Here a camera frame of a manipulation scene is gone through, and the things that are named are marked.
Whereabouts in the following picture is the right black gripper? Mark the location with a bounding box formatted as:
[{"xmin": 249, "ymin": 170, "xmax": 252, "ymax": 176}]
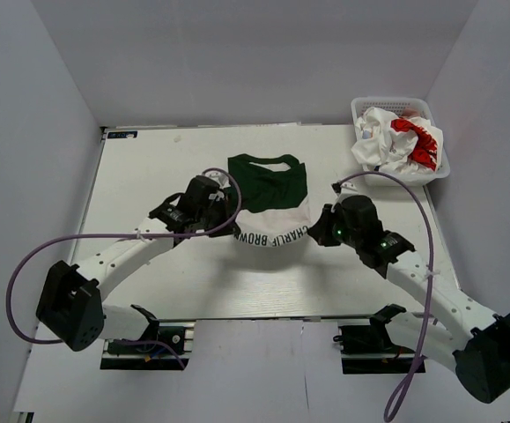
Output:
[{"xmin": 309, "ymin": 204, "xmax": 362, "ymax": 249}]

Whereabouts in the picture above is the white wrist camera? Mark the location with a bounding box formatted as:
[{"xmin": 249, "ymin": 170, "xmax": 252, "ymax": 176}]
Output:
[
  {"xmin": 331, "ymin": 182, "xmax": 359, "ymax": 204},
  {"xmin": 204, "ymin": 170, "xmax": 230, "ymax": 189}
]

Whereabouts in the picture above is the green and white t shirt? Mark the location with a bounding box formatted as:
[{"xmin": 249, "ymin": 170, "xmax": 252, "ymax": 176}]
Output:
[{"xmin": 227, "ymin": 153, "xmax": 311, "ymax": 248}]

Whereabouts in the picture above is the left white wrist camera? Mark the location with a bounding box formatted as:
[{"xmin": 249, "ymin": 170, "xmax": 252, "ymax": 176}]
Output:
[{"xmin": 204, "ymin": 170, "xmax": 230, "ymax": 189}]

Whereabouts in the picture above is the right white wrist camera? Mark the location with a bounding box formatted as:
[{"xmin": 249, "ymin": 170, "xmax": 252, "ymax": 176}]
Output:
[{"xmin": 331, "ymin": 182, "xmax": 359, "ymax": 204}]

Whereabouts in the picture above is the white plastic basket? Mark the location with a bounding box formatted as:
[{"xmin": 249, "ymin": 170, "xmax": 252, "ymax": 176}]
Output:
[{"xmin": 351, "ymin": 97, "xmax": 450, "ymax": 186}]

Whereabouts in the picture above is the blue table label sticker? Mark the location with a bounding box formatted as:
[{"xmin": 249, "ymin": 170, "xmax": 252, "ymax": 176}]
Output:
[{"xmin": 107, "ymin": 130, "xmax": 138, "ymax": 139}]

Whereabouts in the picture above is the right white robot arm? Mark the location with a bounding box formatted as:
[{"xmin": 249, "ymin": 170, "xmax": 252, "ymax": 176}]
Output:
[{"xmin": 307, "ymin": 185, "xmax": 510, "ymax": 404}]

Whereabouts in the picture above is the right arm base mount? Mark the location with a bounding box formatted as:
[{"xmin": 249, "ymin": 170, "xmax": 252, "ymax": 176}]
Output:
[{"xmin": 333, "ymin": 304, "xmax": 414, "ymax": 375}]

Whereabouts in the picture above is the white printed t shirt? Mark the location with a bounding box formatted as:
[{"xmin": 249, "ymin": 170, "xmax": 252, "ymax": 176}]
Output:
[{"xmin": 351, "ymin": 107, "xmax": 444, "ymax": 174}]

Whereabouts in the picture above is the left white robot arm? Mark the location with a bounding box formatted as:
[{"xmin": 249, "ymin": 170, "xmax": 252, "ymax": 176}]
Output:
[{"xmin": 36, "ymin": 168, "xmax": 242, "ymax": 352}]

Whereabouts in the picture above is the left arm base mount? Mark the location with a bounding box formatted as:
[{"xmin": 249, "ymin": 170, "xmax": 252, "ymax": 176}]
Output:
[{"xmin": 100, "ymin": 305, "xmax": 194, "ymax": 371}]

